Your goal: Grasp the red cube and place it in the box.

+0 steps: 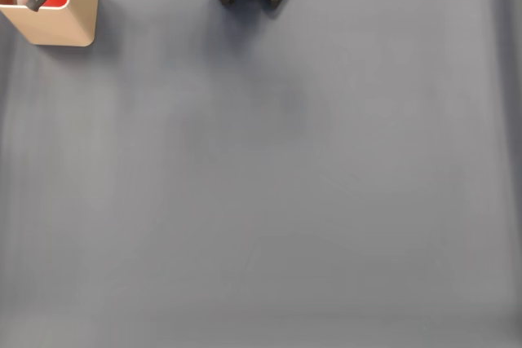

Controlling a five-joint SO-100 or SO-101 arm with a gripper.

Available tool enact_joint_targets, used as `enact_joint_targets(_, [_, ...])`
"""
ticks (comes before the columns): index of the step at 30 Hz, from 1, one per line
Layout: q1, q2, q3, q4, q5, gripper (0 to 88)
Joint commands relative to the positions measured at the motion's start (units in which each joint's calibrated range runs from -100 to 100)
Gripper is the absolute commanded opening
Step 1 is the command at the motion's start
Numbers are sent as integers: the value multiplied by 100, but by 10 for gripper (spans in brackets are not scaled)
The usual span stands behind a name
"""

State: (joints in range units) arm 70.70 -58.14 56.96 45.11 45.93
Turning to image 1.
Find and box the beige box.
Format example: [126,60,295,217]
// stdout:
[0,0,100,46]

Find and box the grey table mat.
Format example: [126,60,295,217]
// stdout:
[0,0,522,348]

